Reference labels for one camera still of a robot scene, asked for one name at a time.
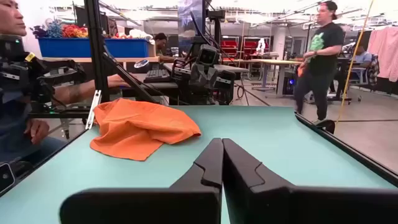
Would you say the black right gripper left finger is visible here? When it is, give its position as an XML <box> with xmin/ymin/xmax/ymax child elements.
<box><xmin>58</xmin><ymin>138</ymin><xmax>224</xmax><ymax>224</ymax></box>

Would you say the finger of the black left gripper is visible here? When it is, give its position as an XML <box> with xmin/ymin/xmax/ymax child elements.
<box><xmin>190</xmin><ymin>63</ymin><xmax>205</xmax><ymax>90</ymax></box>
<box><xmin>203</xmin><ymin>63</ymin><xmax>218</xmax><ymax>90</ymax></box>

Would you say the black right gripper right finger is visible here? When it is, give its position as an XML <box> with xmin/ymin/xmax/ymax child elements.
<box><xmin>222</xmin><ymin>138</ymin><xmax>398</xmax><ymax>224</ymax></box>

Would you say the orange towel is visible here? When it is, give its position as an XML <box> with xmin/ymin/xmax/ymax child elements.
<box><xmin>89</xmin><ymin>98</ymin><xmax>202</xmax><ymax>162</ymax></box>

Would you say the red bin shelf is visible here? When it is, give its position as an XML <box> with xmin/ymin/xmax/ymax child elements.
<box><xmin>221</xmin><ymin>36</ymin><xmax>271</xmax><ymax>59</ymax></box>

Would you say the black keyboard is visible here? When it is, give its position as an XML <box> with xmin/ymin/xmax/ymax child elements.
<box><xmin>142</xmin><ymin>68</ymin><xmax>172</xmax><ymax>83</ymax></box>

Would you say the person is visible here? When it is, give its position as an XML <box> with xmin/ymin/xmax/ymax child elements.
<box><xmin>0</xmin><ymin>0</ymin><xmax>131</xmax><ymax>166</ymax></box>
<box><xmin>353</xmin><ymin>45</ymin><xmax>374</xmax><ymax>86</ymax></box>
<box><xmin>154</xmin><ymin>32</ymin><xmax>180</xmax><ymax>63</ymax></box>
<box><xmin>294</xmin><ymin>0</ymin><xmax>346</xmax><ymax>123</ymax></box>

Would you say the small white robot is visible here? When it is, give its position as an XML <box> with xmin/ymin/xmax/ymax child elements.
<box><xmin>256</xmin><ymin>37</ymin><xmax>267</xmax><ymax>54</ymax></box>

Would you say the wooden-top table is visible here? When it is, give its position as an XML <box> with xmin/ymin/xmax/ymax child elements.
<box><xmin>231</xmin><ymin>58</ymin><xmax>302</xmax><ymax>99</ymax></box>

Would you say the round black desk gadget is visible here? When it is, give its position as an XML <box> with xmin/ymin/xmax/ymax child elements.
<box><xmin>134</xmin><ymin>58</ymin><xmax>150</xmax><ymax>70</ymax></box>

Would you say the hanging banner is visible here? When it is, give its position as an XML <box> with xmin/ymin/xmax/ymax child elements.
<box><xmin>177</xmin><ymin>0</ymin><xmax>206</xmax><ymax>55</ymax></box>

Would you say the black computer tower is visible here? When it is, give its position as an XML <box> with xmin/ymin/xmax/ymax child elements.
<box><xmin>284</xmin><ymin>70</ymin><xmax>297</xmax><ymax>96</ymax></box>

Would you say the white cloth pile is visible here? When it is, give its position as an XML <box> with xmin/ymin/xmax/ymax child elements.
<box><xmin>129</xmin><ymin>28</ymin><xmax>155</xmax><ymax>41</ymax></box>

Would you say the blue plastic bin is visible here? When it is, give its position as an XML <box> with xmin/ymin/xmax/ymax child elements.
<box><xmin>37</xmin><ymin>37</ymin><xmax>150</xmax><ymax>58</ymax></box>

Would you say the colourful cloth pile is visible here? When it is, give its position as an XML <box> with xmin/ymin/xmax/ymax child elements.
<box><xmin>30</xmin><ymin>20</ymin><xmax>90</xmax><ymax>40</ymax></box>

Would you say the black smartphone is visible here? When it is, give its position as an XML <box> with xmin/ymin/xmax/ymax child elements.
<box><xmin>0</xmin><ymin>162</ymin><xmax>16</xmax><ymax>194</ymax></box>

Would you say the pink hanging cloth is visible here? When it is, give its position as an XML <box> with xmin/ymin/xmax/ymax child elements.
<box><xmin>366</xmin><ymin>26</ymin><xmax>398</xmax><ymax>83</ymax></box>

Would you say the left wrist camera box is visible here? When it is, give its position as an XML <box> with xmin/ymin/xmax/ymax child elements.
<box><xmin>197</xmin><ymin>44</ymin><xmax>220</xmax><ymax>66</ymax></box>

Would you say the black diagonal frame strut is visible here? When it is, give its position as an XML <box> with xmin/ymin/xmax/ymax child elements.
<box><xmin>102</xmin><ymin>46</ymin><xmax>162</xmax><ymax>105</ymax></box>

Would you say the black curved bracket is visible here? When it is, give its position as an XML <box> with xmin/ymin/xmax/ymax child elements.
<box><xmin>315</xmin><ymin>119</ymin><xmax>336</xmax><ymax>135</ymax></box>

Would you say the black frame post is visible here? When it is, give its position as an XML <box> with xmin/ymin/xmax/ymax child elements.
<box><xmin>83</xmin><ymin>0</ymin><xmax>110</xmax><ymax>103</ymax></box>

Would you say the aluminium rail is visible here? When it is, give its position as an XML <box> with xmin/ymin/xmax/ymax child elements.
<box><xmin>85</xmin><ymin>90</ymin><xmax>103</xmax><ymax>131</ymax></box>

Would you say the yellow hanging cable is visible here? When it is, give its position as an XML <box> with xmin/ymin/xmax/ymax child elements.
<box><xmin>336</xmin><ymin>0</ymin><xmax>374</xmax><ymax>123</ymax></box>

